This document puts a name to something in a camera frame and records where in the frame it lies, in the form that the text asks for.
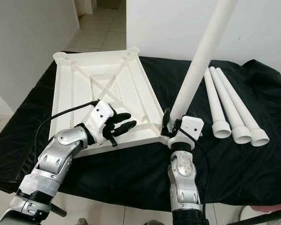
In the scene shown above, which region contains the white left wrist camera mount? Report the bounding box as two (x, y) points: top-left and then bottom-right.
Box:
(91, 99), (117, 146)

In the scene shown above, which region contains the black metal bar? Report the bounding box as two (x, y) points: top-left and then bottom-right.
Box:
(239, 209), (281, 225)

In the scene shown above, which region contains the white plastic table leg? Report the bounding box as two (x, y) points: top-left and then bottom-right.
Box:
(215, 68), (270, 147)
(204, 68), (231, 139)
(170, 0), (238, 129)
(210, 67), (252, 144)

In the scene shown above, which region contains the black cloth table cover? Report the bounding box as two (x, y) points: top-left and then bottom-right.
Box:
(0, 51), (281, 211)

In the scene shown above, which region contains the pink round stool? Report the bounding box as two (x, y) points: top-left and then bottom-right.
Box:
(251, 204), (281, 214)

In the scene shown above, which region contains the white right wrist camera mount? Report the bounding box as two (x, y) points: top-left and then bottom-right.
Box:
(169, 116), (205, 150)

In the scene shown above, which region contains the white plastic children table top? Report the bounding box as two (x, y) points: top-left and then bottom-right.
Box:
(52, 47), (174, 158)

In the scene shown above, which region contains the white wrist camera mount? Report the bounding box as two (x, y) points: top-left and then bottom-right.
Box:
(91, 99), (117, 146)
(169, 116), (205, 150)

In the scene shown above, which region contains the black metal folding table leg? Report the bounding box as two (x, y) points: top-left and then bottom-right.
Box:
(49, 205), (67, 218)

